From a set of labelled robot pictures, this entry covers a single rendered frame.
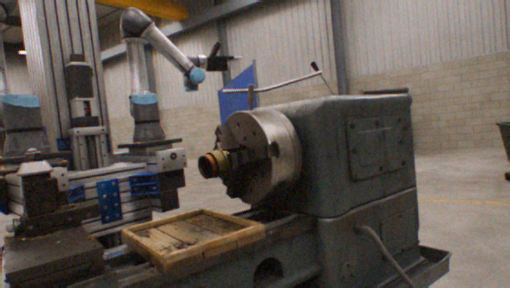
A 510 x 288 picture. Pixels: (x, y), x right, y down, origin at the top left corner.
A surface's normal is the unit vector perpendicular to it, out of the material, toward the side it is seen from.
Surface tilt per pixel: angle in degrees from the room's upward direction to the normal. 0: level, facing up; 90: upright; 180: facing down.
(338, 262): 90
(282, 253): 88
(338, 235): 90
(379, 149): 90
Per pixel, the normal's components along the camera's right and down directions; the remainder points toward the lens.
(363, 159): 0.60, -0.02
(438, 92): -0.58, 0.11
